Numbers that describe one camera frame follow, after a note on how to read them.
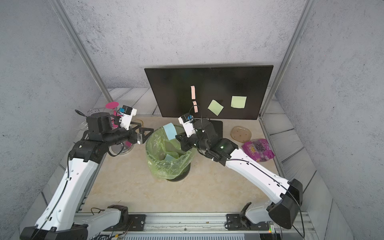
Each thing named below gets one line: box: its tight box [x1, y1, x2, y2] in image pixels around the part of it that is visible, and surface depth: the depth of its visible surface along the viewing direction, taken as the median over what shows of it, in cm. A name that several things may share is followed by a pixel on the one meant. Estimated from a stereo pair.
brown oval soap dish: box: [230, 125, 252, 143], surface depth 113 cm
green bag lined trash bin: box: [146, 125, 193, 182], surface depth 72 cm
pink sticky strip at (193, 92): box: [190, 85, 196, 100], surface depth 81 cm
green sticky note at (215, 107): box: [207, 99, 225, 117], surface depth 86 cm
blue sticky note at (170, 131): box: [163, 122, 178, 141], surface depth 70 cm
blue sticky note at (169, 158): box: [164, 154, 178, 162], surface depth 91 cm
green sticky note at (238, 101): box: [230, 95, 248, 109], surface depth 84 cm
